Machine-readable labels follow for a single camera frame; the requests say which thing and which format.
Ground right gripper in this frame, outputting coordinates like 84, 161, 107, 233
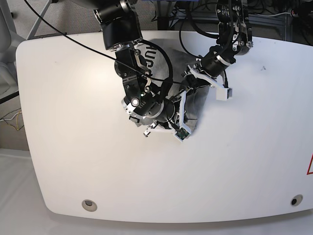
143, 90, 191, 142

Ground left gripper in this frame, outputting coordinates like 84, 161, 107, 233
182, 58, 233, 101

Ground grey T-shirt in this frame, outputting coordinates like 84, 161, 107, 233
130, 43, 209, 131

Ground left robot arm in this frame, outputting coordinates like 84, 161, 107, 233
179, 0, 253, 101

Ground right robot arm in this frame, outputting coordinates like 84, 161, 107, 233
94, 0, 191, 141

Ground black table leg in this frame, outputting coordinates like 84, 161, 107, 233
153, 0, 177, 30

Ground left table grommet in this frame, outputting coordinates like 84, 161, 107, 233
82, 200, 97, 212

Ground table grommet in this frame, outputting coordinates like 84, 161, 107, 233
291, 194, 303, 207
82, 200, 97, 212

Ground right table grommet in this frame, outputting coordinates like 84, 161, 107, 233
291, 194, 303, 207

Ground tangled black cables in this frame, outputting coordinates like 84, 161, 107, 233
151, 0, 313, 27

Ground aluminium frame rail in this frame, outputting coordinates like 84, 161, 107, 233
176, 9, 294, 42

